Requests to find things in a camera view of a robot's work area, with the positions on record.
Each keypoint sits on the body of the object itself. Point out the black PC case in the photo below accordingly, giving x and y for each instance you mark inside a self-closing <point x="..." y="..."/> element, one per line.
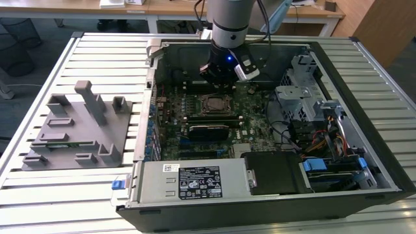
<point x="227" y="215"/>

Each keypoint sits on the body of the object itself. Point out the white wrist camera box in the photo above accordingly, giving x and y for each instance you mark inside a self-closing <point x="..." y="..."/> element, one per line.
<point x="241" y="74"/>

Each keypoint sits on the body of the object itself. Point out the blue plastic latch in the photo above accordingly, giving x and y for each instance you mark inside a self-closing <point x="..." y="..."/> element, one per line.
<point x="117" y="185"/>

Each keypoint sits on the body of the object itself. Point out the black RAM slot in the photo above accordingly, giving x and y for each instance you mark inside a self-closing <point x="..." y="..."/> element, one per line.
<point x="191" y="84"/>
<point x="191" y="90"/>

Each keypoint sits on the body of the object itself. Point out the black graphics card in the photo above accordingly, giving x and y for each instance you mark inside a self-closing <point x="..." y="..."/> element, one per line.
<point x="208" y="132"/>

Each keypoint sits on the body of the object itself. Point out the silver CPU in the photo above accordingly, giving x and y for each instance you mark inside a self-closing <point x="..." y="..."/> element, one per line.
<point x="216" y="103"/>

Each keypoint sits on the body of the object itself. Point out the black installed RAM stick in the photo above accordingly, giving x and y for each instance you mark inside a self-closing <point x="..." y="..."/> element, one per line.
<point x="211" y="123"/>

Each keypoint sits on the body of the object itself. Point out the silver power supply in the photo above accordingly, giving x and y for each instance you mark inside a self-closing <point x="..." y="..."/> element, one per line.
<point x="152" y="180"/>

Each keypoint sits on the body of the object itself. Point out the black plastic shroud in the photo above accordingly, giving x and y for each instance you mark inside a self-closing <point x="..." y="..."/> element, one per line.
<point x="276" y="173"/>

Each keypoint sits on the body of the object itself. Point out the blue plastic clip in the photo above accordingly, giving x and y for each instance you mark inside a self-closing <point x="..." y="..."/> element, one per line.
<point x="361" y="163"/>

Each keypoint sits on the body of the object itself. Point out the black disk drive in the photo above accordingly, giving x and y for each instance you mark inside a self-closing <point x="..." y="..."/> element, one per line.
<point x="331" y="182"/>

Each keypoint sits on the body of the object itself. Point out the grey parts rack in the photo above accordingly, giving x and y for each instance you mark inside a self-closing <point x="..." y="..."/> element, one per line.
<point x="84" y="136"/>

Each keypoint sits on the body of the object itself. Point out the green RAM stick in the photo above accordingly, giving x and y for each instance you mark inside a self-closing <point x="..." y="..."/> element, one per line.
<point x="77" y="145"/>

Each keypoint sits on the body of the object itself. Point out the green motherboard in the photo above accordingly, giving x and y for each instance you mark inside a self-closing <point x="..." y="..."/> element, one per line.
<point x="256" y="122"/>

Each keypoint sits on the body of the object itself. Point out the silver heat sink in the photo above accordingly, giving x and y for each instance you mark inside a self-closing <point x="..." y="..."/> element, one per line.
<point x="241" y="148"/>

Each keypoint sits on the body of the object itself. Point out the wooden cabinet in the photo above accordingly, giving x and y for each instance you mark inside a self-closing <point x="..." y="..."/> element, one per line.
<point x="389" y="29"/>

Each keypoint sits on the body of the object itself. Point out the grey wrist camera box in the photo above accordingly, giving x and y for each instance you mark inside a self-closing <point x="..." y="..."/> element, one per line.
<point x="204" y="34"/>

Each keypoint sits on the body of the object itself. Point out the blue disk carrier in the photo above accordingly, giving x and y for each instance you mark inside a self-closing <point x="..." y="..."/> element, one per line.
<point x="313" y="165"/>

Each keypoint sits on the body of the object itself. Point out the silver metal drive cage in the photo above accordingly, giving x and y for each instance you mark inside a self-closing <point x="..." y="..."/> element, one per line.
<point x="292" y="97"/>

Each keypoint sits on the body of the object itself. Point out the white stand foot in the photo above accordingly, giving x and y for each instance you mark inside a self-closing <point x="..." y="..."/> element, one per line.
<point x="7" y="91"/>

